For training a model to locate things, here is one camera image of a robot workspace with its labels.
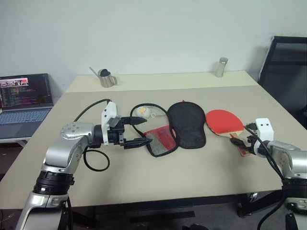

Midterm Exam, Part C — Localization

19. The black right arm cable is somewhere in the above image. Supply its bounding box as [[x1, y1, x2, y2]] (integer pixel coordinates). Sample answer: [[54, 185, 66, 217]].
[[244, 122, 289, 230]]

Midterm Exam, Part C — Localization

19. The red table tennis paddle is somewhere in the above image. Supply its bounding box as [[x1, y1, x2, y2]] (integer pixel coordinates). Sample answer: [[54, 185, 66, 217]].
[[206, 109, 253, 158]]

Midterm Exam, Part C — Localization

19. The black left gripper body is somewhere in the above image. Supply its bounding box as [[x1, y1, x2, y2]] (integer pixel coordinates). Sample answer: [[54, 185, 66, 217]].
[[106, 116, 127, 147]]

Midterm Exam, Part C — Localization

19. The white ping pong ball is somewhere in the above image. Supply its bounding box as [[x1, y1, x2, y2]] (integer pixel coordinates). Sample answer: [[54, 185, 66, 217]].
[[133, 106, 166, 119]]

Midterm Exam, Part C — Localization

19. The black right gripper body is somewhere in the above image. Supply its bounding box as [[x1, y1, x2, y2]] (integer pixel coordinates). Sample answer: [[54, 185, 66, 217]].
[[246, 134, 260, 157]]

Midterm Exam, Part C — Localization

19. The open laptop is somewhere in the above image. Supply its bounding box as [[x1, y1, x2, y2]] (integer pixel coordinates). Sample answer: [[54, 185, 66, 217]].
[[0, 73, 54, 140]]

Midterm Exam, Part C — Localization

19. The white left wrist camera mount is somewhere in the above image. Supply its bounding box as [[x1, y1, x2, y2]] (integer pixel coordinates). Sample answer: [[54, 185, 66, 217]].
[[100, 101, 120, 146]]

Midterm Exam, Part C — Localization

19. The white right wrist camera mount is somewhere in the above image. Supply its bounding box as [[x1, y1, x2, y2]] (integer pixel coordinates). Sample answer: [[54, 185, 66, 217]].
[[255, 117, 275, 142]]

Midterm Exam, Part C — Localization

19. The dark rounded shape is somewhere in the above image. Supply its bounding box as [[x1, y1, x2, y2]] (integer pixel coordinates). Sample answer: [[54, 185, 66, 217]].
[[181, 223, 210, 230]]

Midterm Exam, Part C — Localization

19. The steel cylinder shaker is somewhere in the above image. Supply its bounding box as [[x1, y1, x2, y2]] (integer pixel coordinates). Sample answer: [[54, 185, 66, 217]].
[[214, 57, 229, 78]]

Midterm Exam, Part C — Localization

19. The black table frame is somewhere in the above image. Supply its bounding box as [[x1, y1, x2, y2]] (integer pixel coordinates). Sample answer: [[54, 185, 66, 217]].
[[71, 189, 285, 224]]

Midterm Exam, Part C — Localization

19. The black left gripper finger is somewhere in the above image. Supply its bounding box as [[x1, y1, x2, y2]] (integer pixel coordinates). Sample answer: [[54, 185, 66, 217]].
[[123, 137, 154, 150], [122, 116, 148, 126]]

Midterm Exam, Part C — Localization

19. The black and red paddle case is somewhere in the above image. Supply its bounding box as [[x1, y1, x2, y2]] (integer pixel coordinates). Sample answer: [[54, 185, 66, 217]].
[[130, 100, 208, 158]]

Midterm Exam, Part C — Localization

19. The white low side table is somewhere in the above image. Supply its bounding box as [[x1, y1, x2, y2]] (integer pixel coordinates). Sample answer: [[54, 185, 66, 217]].
[[0, 136, 32, 145]]

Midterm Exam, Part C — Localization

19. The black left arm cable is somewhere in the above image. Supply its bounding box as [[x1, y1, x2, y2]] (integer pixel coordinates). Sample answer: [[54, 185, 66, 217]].
[[73, 98, 113, 172]]

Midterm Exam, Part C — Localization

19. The small metal watering can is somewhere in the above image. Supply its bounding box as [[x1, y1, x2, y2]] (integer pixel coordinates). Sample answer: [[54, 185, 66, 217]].
[[89, 67, 118, 88]]

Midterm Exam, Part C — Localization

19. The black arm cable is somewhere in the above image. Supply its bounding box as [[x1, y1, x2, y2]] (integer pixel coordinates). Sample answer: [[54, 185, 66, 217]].
[[73, 98, 113, 172], [244, 122, 289, 230]]

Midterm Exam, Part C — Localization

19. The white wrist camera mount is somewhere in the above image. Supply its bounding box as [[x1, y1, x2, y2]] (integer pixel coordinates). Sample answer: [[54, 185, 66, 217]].
[[100, 101, 120, 146], [255, 117, 275, 142]]

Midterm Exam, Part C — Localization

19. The black mesh office chair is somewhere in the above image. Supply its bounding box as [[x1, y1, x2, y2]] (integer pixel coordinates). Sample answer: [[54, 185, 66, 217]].
[[258, 35, 307, 122]]

